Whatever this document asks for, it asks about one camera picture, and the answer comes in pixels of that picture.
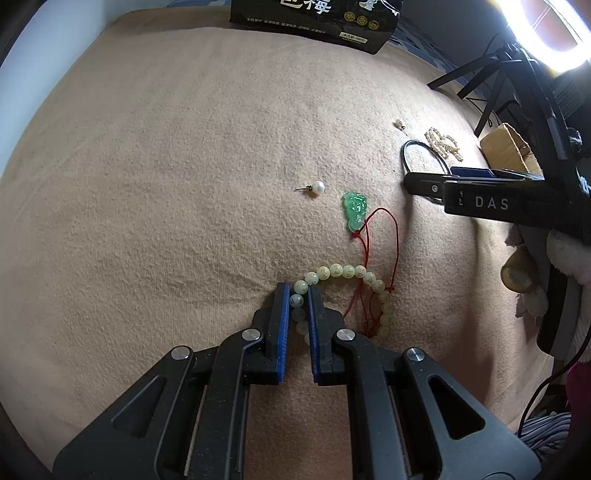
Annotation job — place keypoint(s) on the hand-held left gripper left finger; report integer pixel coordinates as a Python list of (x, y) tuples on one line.
[(282, 332)]

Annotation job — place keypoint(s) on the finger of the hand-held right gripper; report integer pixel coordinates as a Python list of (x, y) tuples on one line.
[(471, 171), (422, 187)]

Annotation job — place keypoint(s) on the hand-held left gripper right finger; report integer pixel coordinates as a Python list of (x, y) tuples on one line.
[(316, 337)]

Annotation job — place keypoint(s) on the thin dark bangle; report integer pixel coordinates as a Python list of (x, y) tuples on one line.
[(405, 157)]

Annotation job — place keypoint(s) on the cardboard box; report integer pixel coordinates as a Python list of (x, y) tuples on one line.
[(505, 143)]

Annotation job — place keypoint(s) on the small pearl earring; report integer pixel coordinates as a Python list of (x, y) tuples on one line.
[(399, 123)]

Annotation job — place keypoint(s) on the large pearl stud earring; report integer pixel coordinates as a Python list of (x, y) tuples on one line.
[(318, 188)]

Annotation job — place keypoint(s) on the black tripod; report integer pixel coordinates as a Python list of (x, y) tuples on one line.
[(489, 60)]

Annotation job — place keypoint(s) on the blue patterned bedsheet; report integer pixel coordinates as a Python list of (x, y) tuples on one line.
[(415, 44)]

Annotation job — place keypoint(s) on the black snack bag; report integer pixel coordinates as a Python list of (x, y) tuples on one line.
[(351, 27)]

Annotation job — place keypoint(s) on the beige blanket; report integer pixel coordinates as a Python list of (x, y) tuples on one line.
[(161, 184)]

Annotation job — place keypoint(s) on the pink cloth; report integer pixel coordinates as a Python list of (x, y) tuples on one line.
[(579, 383)]

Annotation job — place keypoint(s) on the striped cloth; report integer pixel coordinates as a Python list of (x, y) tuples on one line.
[(554, 434)]

